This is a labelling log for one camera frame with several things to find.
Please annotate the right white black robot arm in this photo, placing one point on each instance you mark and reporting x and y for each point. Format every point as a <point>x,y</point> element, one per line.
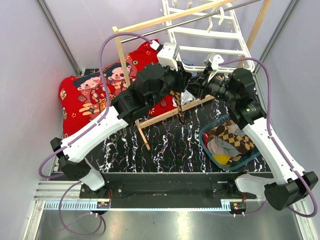
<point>290,182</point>

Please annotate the blue striped cloth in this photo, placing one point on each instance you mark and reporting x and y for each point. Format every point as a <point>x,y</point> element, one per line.
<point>186,96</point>

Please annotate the yellow sock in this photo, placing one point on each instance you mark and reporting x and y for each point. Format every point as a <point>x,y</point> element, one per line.
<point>222,159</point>

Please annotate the aluminium frame rail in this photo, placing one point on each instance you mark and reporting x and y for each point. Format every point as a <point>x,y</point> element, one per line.
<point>54,190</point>

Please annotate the vertical aluminium post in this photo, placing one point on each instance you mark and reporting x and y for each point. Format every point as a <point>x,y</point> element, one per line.
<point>279,28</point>
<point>43,6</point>

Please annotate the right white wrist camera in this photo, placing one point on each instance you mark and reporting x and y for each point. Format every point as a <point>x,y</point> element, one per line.
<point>213,60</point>

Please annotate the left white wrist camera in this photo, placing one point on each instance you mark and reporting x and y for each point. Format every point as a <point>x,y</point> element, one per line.
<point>166,54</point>

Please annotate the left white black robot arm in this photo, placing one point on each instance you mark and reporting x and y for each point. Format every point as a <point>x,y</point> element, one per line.
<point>151,85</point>

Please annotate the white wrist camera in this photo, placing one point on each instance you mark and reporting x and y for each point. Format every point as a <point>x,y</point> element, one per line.
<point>213,60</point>
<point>166,54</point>

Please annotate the wooden drying rack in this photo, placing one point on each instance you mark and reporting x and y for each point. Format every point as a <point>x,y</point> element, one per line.
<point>170,11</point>

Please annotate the red cartoon pillow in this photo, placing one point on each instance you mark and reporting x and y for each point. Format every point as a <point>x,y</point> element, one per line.
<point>83,98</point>

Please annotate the white plastic clip hanger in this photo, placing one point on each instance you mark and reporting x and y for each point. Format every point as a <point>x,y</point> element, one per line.
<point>215,30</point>

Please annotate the grey sock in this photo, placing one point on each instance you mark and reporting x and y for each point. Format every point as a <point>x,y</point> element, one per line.
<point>216,146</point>

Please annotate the brown argyle sock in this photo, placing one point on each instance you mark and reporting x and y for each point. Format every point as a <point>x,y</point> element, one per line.
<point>232,139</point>
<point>178,100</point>

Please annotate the brown argyle sock in bin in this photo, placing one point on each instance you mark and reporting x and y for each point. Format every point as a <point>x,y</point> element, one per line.
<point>232,139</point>

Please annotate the left vertical aluminium post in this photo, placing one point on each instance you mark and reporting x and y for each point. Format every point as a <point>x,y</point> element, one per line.
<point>43,6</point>

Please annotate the clear blue plastic bin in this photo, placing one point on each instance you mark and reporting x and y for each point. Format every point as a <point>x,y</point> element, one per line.
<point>208,132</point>

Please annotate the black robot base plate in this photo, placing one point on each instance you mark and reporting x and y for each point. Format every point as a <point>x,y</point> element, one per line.
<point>124,185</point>

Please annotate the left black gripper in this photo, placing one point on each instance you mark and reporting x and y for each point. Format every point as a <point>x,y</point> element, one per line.
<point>182,76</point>

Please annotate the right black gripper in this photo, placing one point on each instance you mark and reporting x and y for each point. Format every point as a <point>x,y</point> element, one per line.
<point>199,90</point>

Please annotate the right vertical aluminium post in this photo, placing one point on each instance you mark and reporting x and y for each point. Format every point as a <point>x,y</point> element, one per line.
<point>279,28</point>

